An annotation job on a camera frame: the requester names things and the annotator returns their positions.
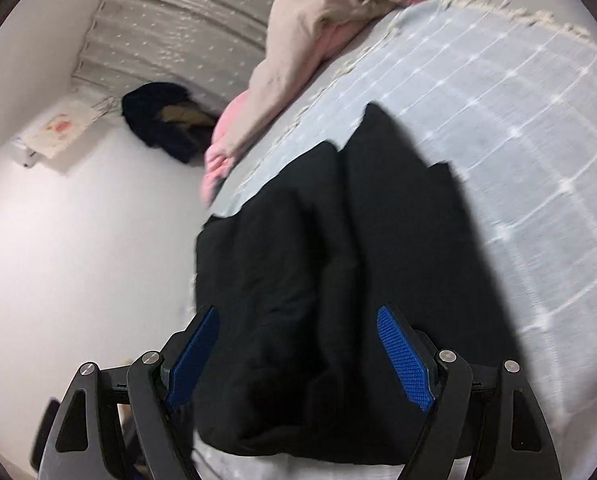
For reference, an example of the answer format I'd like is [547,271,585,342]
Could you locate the dark clothes pile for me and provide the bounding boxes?
[122,81,219,165]

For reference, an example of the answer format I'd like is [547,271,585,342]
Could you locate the light blue checked fringed blanket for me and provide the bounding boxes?
[193,0,597,480]

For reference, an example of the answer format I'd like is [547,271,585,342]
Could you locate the black pants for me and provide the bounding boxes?
[191,102,524,466]

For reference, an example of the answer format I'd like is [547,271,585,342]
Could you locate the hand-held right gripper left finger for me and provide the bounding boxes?
[38,304,220,480]

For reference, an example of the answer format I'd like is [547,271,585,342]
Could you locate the grey dotted curtain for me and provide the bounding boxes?
[71,0,304,111]

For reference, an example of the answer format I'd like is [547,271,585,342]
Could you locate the grey bedspread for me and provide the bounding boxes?
[211,0,549,216]

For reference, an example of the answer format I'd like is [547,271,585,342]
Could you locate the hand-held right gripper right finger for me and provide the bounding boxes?
[376,302,563,480]

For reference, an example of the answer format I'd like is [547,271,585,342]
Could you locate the white paper with red print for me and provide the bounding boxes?
[13,100,96,168]

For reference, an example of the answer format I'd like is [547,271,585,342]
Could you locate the pink and beige duvet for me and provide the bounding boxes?
[201,0,484,206]

